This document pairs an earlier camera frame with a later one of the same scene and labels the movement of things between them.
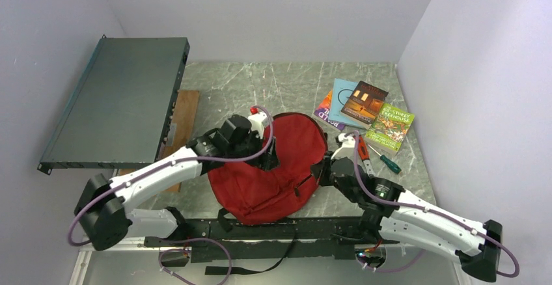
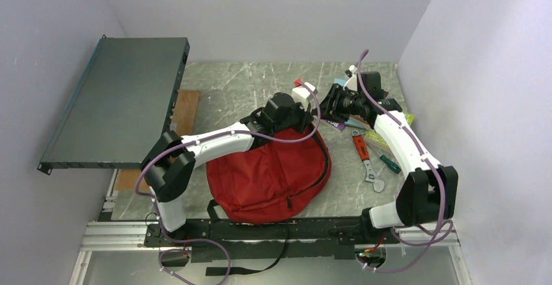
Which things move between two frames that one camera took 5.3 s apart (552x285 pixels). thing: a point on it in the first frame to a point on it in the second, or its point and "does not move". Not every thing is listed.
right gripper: [321, 168] to [333, 112]
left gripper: [269, 160] to [303, 108]
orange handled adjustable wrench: [365, 155] does not move
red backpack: [250, 194] does not move
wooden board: [179, 131] does not move
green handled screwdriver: [388, 162] does not move
